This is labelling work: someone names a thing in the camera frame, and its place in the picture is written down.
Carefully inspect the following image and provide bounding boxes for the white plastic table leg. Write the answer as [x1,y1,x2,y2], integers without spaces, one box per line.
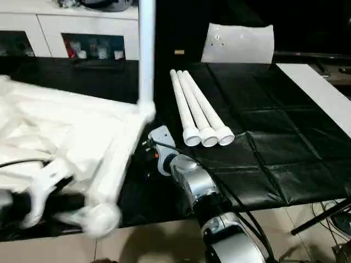
[169,69,202,147]
[183,70,236,146]
[137,0,157,124]
[176,70,219,148]

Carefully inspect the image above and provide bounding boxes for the white plastic table top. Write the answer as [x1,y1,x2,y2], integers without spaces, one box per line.
[0,74,158,239]

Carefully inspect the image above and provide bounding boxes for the black work mat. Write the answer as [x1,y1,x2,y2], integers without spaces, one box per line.
[0,55,351,242]

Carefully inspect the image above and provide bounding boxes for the small red item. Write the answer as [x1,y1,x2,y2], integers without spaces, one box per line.
[64,39,76,59]

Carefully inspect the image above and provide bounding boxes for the white plastic bag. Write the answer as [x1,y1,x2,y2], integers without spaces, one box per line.
[201,23,275,65]

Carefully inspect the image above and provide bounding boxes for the grey bag on cabinet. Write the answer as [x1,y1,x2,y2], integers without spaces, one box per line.
[55,0,137,12]

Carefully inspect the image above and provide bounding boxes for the white cabinet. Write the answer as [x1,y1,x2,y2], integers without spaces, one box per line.
[0,0,141,61]

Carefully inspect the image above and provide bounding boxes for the white flat board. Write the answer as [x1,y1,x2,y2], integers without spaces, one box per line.
[276,63,351,139]

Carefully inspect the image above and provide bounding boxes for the black stand bar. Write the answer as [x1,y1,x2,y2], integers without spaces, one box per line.
[291,198,351,236]

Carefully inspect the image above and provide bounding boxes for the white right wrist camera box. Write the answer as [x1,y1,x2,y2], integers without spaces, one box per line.
[148,125,177,177]

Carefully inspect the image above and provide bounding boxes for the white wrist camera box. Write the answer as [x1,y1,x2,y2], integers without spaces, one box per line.
[19,164,76,231]
[148,125,177,177]

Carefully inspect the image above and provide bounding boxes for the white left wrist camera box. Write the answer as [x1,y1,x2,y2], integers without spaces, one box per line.
[19,164,76,231]

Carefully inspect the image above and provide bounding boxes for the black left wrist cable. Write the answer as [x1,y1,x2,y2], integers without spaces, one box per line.
[0,157,54,169]

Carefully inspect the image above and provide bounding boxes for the thin black floor cables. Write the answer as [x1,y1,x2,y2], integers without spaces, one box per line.
[310,202,351,263]

